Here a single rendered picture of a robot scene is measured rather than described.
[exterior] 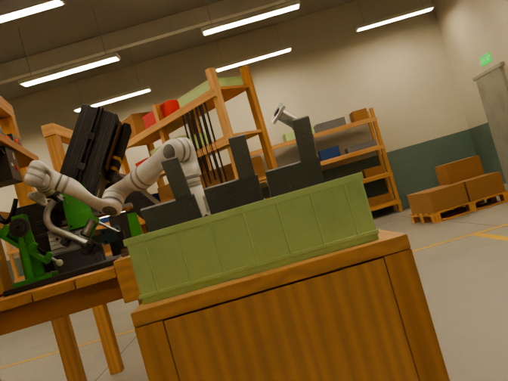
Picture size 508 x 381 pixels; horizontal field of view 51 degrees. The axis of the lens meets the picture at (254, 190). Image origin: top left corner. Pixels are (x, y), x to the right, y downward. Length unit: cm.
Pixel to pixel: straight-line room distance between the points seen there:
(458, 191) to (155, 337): 704
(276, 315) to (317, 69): 1064
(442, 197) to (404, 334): 665
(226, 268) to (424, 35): 1131
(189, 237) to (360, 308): 45
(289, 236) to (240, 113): 1026
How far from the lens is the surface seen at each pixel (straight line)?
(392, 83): 1197
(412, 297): 132
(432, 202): 786
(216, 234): 131
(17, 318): 203
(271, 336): 128
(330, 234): 131
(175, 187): 140
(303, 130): 138
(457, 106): 1228
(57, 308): 200
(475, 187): 819
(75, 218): 252
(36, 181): 221
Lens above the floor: 95
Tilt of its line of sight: 1 degrees up
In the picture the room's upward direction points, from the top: 16 degrees counter-clockwise
